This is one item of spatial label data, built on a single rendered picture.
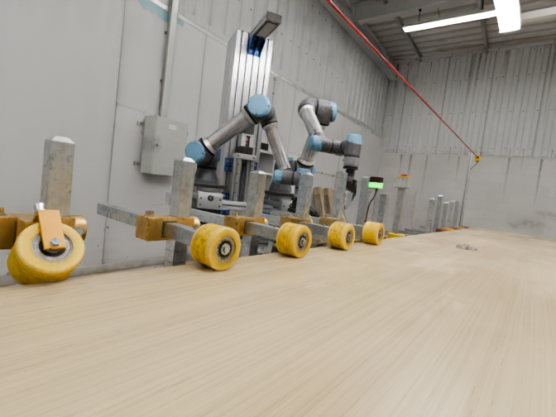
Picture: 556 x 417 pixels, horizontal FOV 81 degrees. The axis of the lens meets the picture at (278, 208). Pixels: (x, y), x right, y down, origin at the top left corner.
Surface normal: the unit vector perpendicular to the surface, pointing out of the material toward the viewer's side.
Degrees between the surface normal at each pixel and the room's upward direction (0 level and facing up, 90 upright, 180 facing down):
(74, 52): 90
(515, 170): 90
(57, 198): 90
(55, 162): 90
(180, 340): 0
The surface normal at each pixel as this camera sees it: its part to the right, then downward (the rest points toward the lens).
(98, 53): 0.80, 0.14
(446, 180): -0.58, -0.02
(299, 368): 0.12, -0.99
